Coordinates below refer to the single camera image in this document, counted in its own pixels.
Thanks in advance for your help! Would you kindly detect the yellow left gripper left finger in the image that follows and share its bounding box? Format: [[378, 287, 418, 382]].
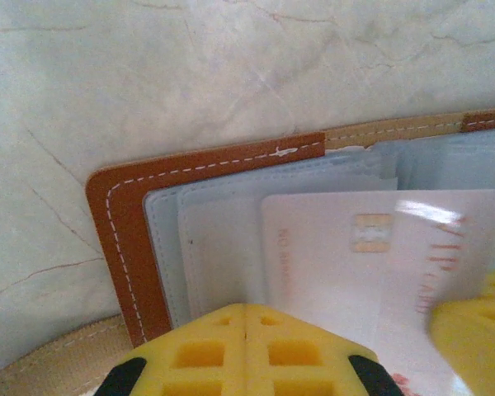
[[101, 303, 247, 396]]

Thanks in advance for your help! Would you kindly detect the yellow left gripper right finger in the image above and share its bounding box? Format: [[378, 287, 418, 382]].
[[245, 303, 403, 396]]

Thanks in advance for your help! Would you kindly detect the white credit card red lettering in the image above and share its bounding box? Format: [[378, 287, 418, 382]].
[[260, 188, 495, 396]]

